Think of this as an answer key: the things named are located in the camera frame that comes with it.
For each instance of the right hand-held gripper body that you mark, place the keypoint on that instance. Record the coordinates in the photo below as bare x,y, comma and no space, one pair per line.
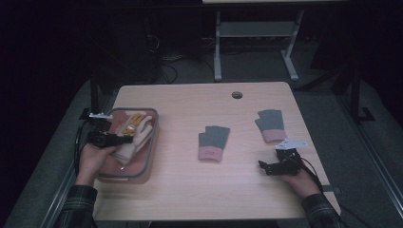
289,163

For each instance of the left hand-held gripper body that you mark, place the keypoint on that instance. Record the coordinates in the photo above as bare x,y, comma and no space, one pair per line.
100,138

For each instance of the beige glove with orange fingers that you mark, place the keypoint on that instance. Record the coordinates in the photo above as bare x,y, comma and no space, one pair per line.
138,144

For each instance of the beige glove with orange stripe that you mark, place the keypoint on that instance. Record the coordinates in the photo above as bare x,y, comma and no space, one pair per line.
133,122

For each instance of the pink bin with grey rim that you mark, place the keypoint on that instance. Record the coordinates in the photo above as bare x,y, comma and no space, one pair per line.
144,158

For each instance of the grey and pink fingerless glove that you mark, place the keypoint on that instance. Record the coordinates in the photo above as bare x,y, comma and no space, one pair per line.
214,139
271,122

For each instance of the person's left hand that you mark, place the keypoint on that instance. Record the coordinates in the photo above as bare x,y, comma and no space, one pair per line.
92,163

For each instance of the person's right hand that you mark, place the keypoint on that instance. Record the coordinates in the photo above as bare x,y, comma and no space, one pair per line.
302,185

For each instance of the grey metal stand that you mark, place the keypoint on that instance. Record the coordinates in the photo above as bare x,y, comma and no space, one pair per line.
256,29

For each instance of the black metal post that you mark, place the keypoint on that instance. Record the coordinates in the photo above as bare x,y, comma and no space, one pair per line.
94,91
355,95

